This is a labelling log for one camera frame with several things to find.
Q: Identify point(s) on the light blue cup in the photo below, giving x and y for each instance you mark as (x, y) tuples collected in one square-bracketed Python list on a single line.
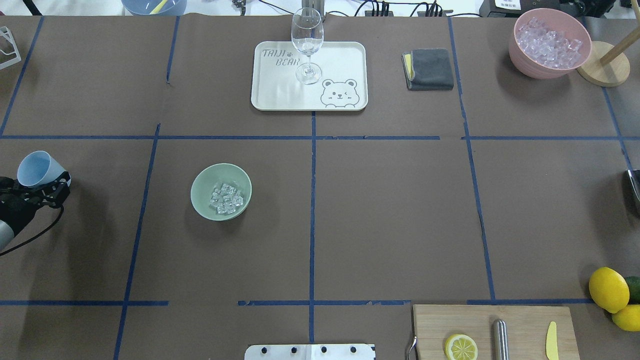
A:
[(39, 169)]

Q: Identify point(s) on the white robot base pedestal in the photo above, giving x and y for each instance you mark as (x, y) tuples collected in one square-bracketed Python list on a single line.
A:
[(327, 351)]

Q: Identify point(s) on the half lemon slice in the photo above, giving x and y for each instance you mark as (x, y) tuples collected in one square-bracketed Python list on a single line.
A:
[(460, 346)]

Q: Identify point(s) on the white bear tray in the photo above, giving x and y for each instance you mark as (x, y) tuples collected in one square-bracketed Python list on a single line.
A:
[(335, 80)]

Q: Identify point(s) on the clear wine glass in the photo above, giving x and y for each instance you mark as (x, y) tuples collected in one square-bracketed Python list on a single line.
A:
[(307, 36)]

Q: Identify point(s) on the test tube rack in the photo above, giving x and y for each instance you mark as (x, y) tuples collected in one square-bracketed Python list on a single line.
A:
[(9, 51)]

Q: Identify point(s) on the wooden cutting board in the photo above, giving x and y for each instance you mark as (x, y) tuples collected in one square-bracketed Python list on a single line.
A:
[(526, 328)]

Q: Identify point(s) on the wooden cup stand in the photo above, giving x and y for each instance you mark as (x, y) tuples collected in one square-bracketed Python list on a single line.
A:
[(607, 65)]

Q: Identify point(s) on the grey yellow folded cloth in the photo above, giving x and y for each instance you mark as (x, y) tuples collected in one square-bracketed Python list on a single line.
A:
[(428, 69)]

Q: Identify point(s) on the yellow plastic knife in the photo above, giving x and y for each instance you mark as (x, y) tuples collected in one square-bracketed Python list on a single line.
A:
[(551, 342)]

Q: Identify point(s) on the ice cubes in bowl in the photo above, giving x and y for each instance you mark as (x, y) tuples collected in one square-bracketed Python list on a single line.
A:
[(226, 198)]

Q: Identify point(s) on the yellow lemon round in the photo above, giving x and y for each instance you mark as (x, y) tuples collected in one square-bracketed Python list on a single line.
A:
[(609, 290)]

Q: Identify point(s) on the pink bowl with ice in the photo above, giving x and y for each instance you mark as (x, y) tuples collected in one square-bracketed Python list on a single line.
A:
[(548, 43)]

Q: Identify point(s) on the green lime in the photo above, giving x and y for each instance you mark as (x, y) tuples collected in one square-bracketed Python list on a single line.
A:
[(633, 284)]

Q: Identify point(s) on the steel ice scoop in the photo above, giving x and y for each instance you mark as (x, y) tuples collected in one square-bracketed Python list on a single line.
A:
[(634, 179)]

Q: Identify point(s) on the green bowl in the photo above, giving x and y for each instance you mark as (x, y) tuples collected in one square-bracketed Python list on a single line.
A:
[(204, 182)]

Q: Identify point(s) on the steel muddler black tip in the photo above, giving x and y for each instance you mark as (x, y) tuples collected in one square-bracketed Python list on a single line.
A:
[(500, 340)]

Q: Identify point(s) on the yellow lemon elongated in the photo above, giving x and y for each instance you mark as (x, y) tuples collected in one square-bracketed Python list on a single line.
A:
[(628, 318)]

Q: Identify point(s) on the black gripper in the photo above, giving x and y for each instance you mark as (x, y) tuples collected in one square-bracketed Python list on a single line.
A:
[(18, 206)]

